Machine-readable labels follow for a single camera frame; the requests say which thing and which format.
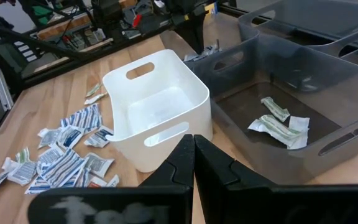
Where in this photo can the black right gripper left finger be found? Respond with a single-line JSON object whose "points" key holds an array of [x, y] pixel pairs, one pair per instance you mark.
{"points": [[179, 168]]}

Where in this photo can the white plastic bin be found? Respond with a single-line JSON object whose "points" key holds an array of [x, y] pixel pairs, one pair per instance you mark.
{"points": [[154, 109]]}

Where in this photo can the silver aluminium extrusion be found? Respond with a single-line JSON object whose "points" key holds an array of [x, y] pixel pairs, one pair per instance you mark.
{"points": [[0, 87]]}

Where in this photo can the cluttered wooden workbench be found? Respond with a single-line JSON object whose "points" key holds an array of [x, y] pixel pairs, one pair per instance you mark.
{"points": [[85, 40]]}

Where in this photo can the green white packet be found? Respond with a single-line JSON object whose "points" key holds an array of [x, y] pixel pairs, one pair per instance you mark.
{"points": [[275, 130]]}

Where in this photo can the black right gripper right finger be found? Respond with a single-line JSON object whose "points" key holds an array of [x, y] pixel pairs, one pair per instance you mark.
{"points": [[216, 174]]}

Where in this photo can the white printed text packet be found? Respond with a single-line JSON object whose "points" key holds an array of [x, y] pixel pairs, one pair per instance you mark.
{"points": [[9, 163], [50, 155]]}

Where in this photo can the green object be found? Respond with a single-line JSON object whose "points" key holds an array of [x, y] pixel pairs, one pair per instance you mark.
{"points": [[42, 12]]}

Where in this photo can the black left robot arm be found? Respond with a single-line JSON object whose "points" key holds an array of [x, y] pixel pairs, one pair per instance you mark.
{"points": [[107, 15]]}

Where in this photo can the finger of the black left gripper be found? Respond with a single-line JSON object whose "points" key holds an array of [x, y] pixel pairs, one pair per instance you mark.
{"points": [[192, 35], [200, 34]]}

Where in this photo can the green striped strip packet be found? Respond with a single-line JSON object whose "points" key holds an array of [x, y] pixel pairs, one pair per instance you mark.
{"points": [[275, 109], [93, 90], [23, 155]]}

